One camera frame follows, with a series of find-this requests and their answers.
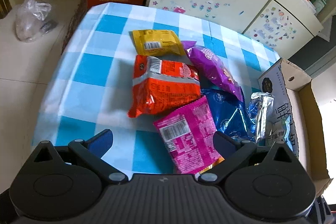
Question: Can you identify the yellow snack packet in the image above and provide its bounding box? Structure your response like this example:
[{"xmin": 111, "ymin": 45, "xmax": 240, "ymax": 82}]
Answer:
[{"xmin": 131, "ymin": 30, "xmax": 185, "ymax": 57}]

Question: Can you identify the blue foil snack bag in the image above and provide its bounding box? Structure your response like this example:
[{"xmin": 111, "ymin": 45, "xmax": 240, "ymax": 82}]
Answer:
[{"xmin": 201, "ymin": 88, "xmax": 255, "ymax": 142}]

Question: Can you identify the orange snack bag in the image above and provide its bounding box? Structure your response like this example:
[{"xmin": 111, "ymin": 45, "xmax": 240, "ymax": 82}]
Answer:
[{"xmin": 128, "ymin": 55, "xmax": 201, "ymax": 118}]

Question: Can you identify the white milk candy packet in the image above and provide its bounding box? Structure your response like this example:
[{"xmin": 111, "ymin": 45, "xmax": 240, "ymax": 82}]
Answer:
[{"xmin": 265, "ymin": 116, "xmax": 293, "ymax": 150}]

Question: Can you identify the silver foil snack bag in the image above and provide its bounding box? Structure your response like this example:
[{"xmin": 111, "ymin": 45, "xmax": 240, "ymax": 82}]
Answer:
[{"xmin": 247, "ymin": 92, "xmax": 274, "ymax": 143}]

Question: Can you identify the pink snack bag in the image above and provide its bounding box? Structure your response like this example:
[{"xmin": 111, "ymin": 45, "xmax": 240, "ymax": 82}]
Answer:
[{"xmin": 154, "ymin": 96, "xmax": 224, "ymax": 174}]

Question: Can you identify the clear plastic bag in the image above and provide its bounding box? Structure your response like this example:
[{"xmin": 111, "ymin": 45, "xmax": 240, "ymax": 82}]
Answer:
[{"xmin": 15, "ymin": 0, "xmax": 58, "ymax": 42}]

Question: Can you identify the purple noodle snack bag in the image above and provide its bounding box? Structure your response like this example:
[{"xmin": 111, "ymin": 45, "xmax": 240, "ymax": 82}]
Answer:
[{"xmin": 181, "ymin": 40, "xmax": 244, "ymax": 102}]

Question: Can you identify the cardboard milk box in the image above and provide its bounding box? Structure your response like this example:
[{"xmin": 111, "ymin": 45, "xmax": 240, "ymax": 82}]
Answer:
[{"xmin": 258, "ymin": 58, "xmax": 333, "ymax": 197}]

